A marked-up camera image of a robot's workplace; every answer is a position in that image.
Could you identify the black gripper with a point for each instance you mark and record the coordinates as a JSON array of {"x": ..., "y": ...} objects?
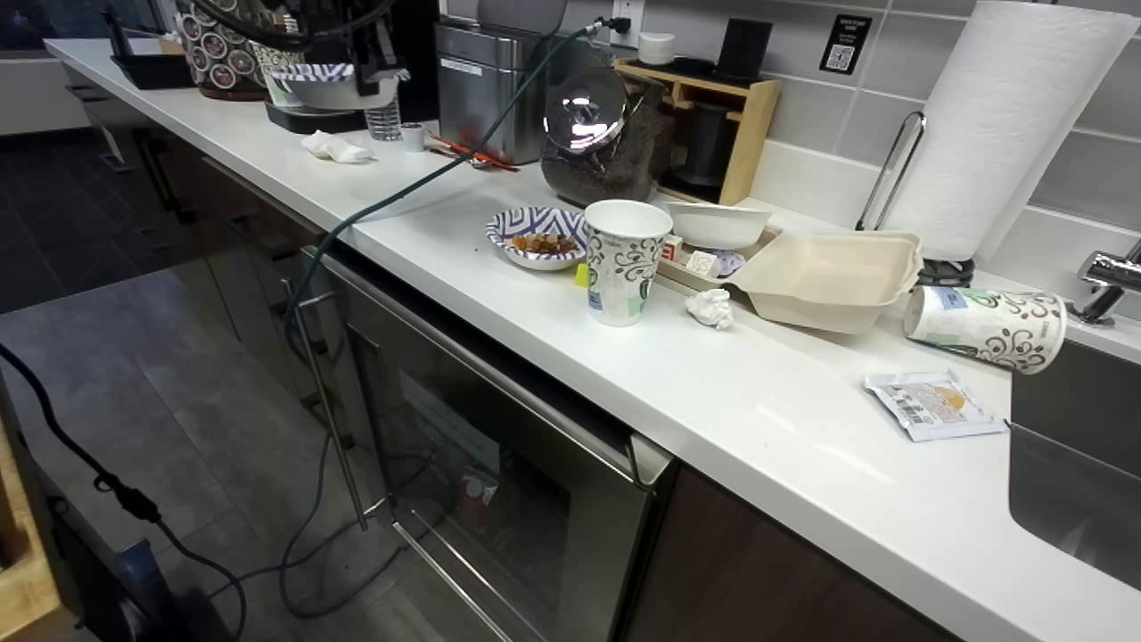
[{"x": 369, "y": 44}]

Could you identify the white bowl behind cup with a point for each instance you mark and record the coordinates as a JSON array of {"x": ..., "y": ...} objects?
[{"x": 715, "y": 227}]

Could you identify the black coffee machine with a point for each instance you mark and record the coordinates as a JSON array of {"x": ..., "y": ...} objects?
[{"x": 324, "y": 38}]

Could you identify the clear plastic water bottle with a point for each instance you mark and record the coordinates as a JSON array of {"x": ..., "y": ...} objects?
[{"x": 382, "y": 122}]

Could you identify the crumpled white napkin far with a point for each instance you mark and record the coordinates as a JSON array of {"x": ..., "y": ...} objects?
[{"x": 333, "y": 148}]

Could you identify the patterned cup stack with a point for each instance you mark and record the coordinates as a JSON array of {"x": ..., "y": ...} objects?
[{"x": 219, "y": 63}]

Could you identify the red chopsticks packet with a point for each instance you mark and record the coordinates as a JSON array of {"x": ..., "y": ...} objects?
[{"x": 477, "y": 157}]

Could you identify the black tray far end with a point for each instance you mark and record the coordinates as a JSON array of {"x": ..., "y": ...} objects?
[{"x": 143, "y": 68}]

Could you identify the upright patterned paper cup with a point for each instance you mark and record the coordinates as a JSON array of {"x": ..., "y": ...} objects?
[{"x": 621, "y": 247}]

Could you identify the wooden shelf rack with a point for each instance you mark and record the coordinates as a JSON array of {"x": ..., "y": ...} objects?
[{"x": 712, "y": 129}]

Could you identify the crumpled white paper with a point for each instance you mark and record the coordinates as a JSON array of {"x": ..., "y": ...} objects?
[{"x": 712, "y": 307}]

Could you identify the stainless dishwasher door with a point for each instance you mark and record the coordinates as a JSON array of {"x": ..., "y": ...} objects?
[{"x": 508, "y": 485}]

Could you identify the beige takeout clamshell container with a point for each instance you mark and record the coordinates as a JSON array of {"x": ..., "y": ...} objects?
[{"x": 829, "y": 278}]

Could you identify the chrome paper towel holder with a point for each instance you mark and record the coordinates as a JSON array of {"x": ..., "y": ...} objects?
[{"x": 901, "y": 154}]

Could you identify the white paper towel roll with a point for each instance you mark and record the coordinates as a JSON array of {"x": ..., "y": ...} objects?
[{"x": 1007, "y": 97}]

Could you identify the small printed packet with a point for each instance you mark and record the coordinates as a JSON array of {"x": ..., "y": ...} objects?
[{"x": 933, "y": 403}]

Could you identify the paper cup lying down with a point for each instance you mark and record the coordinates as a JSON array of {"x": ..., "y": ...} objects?
[{"x": 1007, "y": 330}]

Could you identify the chrome sink faucet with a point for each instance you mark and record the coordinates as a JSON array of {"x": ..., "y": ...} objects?
[{"x": 1109, "y": 274}]

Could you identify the stainless sink basin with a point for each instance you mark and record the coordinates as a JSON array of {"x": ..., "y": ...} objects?
[{"x": 1075, "y": 458}]

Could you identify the wall outlet black label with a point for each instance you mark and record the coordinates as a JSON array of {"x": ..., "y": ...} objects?
[{"x": 847, "y": 44}]

